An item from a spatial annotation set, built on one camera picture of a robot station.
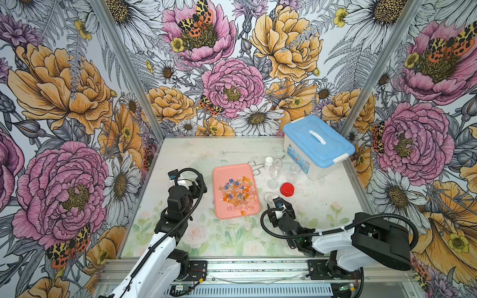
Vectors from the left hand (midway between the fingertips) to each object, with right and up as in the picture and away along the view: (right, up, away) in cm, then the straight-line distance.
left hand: (193, 183), depth 82 cm
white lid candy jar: (+48, +5, +13) cm, 50 cm away
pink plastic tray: (+9, +1, +24) cm, 26 cm away
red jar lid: (+44, -6, +15) cm, 47 cm away
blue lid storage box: (+57, +17, +13) cm, 61 cm away
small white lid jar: (+36, +7, +20) cm, 42 cm away
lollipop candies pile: (+20, -7, +13) cm, 25 cm away
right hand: (+36, -11, +4) cm, 38 cm away
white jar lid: (+37, -3, +18) cm, 41 cm away
